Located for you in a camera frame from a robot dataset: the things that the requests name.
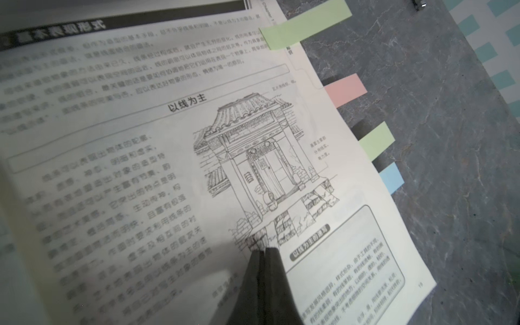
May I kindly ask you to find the top green sticky note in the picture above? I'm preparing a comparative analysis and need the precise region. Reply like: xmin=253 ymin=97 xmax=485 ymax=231
xmin=260 ymin=0 xmax=352 ymax=50

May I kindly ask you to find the green sticky note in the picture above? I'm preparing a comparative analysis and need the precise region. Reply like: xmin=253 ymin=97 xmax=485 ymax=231
xmin=359 ymin=122 xmax=395 ymax=161
xmin=260 ymin=0 xmax=352 ymax=50

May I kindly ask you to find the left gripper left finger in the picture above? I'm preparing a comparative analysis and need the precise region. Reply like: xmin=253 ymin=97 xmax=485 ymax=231
xmin=227 ymin=251 xmax=265 ymax=325

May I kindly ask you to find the sketch tutorial book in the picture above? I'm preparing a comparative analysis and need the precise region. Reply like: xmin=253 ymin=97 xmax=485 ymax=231
xmin=1 ymin=1 xmax=436 ymax=324

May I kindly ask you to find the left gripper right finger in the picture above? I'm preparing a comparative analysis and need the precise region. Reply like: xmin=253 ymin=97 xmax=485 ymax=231
xmin=263 ymin=248 xmax=303 ymax=324

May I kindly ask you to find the pink sticky note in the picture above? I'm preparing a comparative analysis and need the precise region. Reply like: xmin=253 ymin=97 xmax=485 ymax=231
xmin=324 ymin=73 xmax=367 ymax=108

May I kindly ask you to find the lower green sticky note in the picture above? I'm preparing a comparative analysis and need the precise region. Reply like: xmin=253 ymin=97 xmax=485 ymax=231
xmin=359 ymin=122 xmax=395 ymax=161

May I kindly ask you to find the blue sticky note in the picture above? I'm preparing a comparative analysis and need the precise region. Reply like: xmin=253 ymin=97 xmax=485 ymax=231
xmin=379 ymin=162 xmax=404 ymax=194

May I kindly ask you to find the red handled hex key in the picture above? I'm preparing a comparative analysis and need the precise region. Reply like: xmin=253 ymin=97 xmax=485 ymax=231
xmin=412 ymin=0 xmax=427 ymax=11

